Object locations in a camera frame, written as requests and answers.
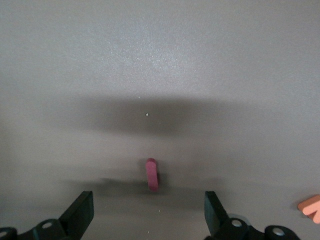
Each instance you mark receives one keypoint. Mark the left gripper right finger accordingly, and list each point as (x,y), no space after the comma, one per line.
(215,217)

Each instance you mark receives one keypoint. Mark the orange letter v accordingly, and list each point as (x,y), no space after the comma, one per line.
(311,207)

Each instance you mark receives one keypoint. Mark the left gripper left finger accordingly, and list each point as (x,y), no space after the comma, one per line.
(80,215)

